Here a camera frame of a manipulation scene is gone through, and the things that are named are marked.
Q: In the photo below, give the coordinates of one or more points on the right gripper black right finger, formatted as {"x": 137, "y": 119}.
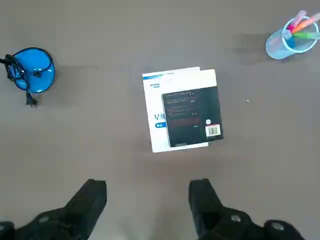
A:
{"x": 212, "y": 220}

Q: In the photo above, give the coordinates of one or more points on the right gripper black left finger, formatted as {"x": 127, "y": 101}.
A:
{"x": 75, "y": 217}

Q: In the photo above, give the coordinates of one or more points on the pink highlighter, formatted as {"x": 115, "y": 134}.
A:
{"x": 297, "y": 21}

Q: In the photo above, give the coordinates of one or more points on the translucent blue pen cup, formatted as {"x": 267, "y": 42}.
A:
{"x": 277, "y": 46}

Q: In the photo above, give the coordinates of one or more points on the orange highlighter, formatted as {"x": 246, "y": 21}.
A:
{"x": 306, "y": 23}

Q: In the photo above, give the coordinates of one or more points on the black cover paperback book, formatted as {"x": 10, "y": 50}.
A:
{"x": 190, "y": 112}

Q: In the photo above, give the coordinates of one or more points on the white and blue book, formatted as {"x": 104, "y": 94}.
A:
{"x": 155, "y": 105}

